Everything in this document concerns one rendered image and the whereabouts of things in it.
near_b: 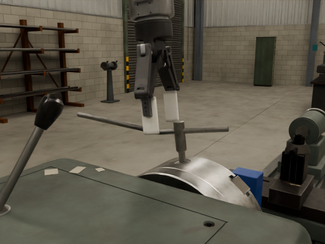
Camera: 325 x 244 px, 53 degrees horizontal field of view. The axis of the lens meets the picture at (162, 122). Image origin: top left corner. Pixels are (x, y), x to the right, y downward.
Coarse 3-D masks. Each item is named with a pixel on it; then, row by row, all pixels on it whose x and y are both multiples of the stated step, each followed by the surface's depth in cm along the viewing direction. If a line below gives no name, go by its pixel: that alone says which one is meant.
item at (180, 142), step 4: (180, 120) 68; (176, 124) 66; (180, 124) 66; (176, 128) 66; (180, 128) 66; (176, 132) 67; (180, 132) 66; (176, 136) 67; (180, 136) 66; (184, 136) 67; (176, 140) 67; (180, 140) 66; (184, 140) 67; (176, 144) 67; (180, 144) 67; (184, 144) 67; (176, 148) 68; (180, 148) 67; (184, 148) 67; (180, 152) 67; (184, 152) 68; (180, 156) 67; (184, 156) 68; (180, 160) 68; (184, 160) 68
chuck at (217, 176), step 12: (192, 156) 71; (180, 168) 64; (192, 168) 64; (204, 168) 65; (216, 168) 66; (204, 180) 61; (216, 180) 62; (228, 180) 64; (228, 192) 61; (240, 192) 63; (240, 204) 60; (252, 204) 63
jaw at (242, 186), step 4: (236, 176) 70; (232, 180) 66; (236, 180) 67; (240, 180) 70; (236, 184) 65; (240, 184) 66; (244, 184) 70; (240, 188) 65; (244, 188) 66; (248, 188) 69; (244, 192) 65
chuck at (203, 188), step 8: (160, 168) 65; (168, 168) 64; (136, 176) 66; (144, 176) 64; (152, 176) 63; (160, 176) 62; (168, 176) 61; (176, 176) 60; (184, 176) 61; (192, 176) 61; (168, 184) 61; (176, 184) 60; (184, 184) 59; (192, 184) 58; (200, 184) 59; (208, 184) 60; (192, 192) 58; (200, 192) 57; (208, 192) 58; (216, 192) 59; (224, 200) 58
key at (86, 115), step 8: (80, 112) 74; (96, 120) 73; (104, 120) 72; (112, 120) 71; (136, 128) 70; (184, 128) 67; (192, 128) 66; (200, 128) 65; (208, 128) 65; (216, 128) 64; (224, 128) 64
